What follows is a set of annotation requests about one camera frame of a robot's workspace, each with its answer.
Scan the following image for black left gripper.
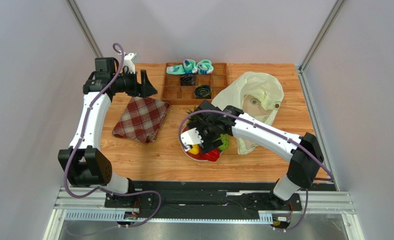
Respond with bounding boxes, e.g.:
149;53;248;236
111;68;158;99

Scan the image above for yellow fake bell pepper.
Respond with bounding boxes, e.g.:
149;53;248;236
188;144;200;155

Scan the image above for red fake bell pepper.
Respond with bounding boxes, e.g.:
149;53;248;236
198;148;221;162

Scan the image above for translucent white plastic bag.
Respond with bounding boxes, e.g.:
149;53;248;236
211;71;285;156

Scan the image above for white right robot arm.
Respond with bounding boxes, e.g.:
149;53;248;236
178;100;325;202

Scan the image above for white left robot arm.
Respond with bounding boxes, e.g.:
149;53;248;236
58;53;157;198

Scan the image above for red plaid cloth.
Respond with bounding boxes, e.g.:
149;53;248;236
112;97;170;144

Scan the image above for red and teal plate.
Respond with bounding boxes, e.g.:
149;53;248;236
183;145;208;162

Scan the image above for teal white sock left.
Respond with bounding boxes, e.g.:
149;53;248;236
166;59;198;75

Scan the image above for teal white sock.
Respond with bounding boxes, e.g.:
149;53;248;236
197;59;214;75
166;59;198;75

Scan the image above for teal white sock right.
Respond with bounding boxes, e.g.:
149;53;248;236
197;59;214;75

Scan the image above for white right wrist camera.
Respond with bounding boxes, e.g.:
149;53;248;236
180;128;203;146

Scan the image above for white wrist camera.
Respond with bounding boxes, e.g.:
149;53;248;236
123;52;139;74
180;128;203;146

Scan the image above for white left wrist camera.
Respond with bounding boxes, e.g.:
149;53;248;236
123;52;139;74

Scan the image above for black yellow cable coil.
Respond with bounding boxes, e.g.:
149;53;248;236
194;84;213;100

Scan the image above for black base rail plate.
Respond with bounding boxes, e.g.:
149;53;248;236
104;181;305;219

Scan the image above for aluminium frame post left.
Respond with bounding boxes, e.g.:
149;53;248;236
65;0;104;58

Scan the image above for aluminium frame post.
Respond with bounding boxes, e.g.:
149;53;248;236
298;0;347;73
65;0;104;58

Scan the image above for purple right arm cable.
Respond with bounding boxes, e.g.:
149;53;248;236
177;109;334;233

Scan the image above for white slotted cable duct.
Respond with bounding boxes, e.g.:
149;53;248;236
63;210;274;225

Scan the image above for aluminium frame post right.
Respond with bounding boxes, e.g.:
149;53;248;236
298;0;347;73

